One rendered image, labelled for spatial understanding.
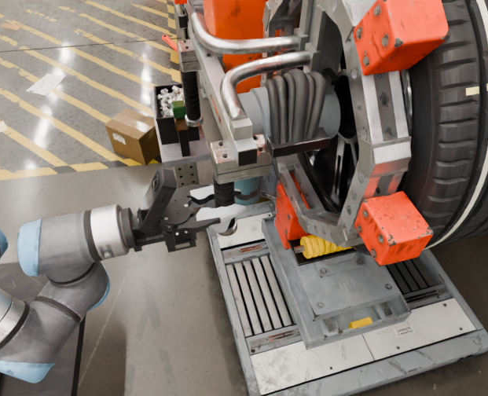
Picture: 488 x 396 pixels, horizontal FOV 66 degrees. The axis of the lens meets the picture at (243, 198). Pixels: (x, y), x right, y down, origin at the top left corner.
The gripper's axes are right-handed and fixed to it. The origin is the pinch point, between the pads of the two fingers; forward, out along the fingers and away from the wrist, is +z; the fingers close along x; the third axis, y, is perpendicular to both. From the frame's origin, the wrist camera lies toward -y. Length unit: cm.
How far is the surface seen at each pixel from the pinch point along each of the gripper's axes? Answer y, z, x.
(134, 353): 83, -35, -9
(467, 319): 75, 79, 13
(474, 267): 83, 101, -7
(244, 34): 1, 18, -60
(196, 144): 38, 0, -59
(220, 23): -4, 11, -60
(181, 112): 19, -4, -53
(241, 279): 77, 7, -24
